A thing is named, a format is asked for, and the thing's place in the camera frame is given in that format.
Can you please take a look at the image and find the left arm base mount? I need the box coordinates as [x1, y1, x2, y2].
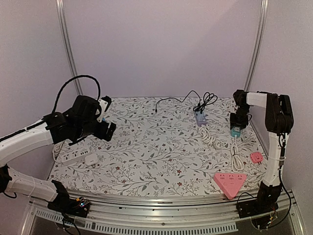
[47, 180, 90, 218]

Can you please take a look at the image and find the purple power strip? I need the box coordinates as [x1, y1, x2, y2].
[194, 111, 207, 127]

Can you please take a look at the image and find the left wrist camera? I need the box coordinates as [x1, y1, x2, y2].
[97, 96, 112, 122]

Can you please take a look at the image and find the teal power strip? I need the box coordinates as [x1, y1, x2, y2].
[231, 126, 241, 138]

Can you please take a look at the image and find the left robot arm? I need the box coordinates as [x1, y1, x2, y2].
[0, 95, 116, 212]

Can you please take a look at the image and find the pink triangular power strip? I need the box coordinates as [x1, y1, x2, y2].
[213, 173, 246, 200]

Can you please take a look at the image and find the black looped cable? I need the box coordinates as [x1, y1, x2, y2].
[193, 92, 218, 113]

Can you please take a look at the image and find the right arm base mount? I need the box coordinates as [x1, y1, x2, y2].
[236, 189, 278, 218]

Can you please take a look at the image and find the white power strip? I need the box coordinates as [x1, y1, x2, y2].
[60, 147, 91, 165]

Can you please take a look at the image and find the right aluminium frame post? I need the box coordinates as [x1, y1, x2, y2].
[244, 0, 269, 92]

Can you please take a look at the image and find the aluminium front rail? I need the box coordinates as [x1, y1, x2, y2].
[21, 190, 306, 235]

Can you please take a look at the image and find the aluminium frame post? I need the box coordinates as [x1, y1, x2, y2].
[244, 0, 269, 92]
[55, 0, 83, 96]

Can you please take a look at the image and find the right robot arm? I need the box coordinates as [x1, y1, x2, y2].
[230, 90, 294, 213]

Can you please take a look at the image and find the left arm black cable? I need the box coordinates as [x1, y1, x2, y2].
[52, 74, 101, 116]

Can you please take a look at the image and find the white charger adapter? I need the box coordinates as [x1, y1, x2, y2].
[85, 154, 98, 166]

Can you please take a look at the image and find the small pink square adapter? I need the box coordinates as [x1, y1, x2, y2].
[250, 152, 264, 164]

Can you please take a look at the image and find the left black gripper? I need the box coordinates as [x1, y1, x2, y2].
[75, 118, 116, 141]

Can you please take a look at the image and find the black usb cable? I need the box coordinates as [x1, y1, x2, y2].
[155, 90, 203, 114]

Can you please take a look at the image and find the left aluminium frame post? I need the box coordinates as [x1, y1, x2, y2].
[55, 0, 83, 96]

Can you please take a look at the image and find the floral table mat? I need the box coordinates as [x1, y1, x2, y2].
[47, 96, 274, 198]

